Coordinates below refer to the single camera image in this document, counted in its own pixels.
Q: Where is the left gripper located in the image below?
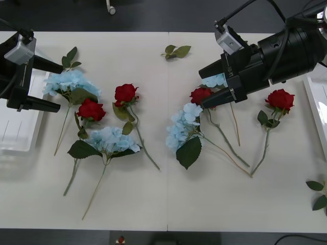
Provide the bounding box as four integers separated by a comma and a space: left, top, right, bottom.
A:
0, 35, 64, 114

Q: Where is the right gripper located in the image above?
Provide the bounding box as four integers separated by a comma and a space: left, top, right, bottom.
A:
198, 44, 271, 110

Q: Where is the pale blue flower green stem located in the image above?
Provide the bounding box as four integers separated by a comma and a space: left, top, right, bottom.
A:
67, 126, 143, 221
201, 73, 241, 147
165, 103, 253, 178
42, 69, 102, 156

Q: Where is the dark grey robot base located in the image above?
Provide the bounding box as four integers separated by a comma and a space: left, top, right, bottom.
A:
109, 230, 222, 245

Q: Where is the red rose with green stem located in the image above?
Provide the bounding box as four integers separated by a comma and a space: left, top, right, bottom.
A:
112, 83, 161, 171
251, 89, 296, 176
190, 87, 250, 168
63, 98, 107, 197

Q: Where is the green leaf sprig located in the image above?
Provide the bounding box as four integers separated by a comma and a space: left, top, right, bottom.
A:
160, 45, 192, 61
306, 180, 327, 211
62, 46, 82, 71

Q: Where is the shallow white box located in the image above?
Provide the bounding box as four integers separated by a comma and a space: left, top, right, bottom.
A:
302, 72, 327, 164
0, 68, 52, 177

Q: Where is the white chair caster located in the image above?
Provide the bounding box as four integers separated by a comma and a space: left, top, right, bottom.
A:
106, 0, 117, 15

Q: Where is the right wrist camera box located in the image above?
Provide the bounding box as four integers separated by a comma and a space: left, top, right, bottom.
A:
215, 27, 244, 56

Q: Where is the black floor cable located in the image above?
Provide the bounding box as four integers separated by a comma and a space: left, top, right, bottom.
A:
273, 233, 327, 245

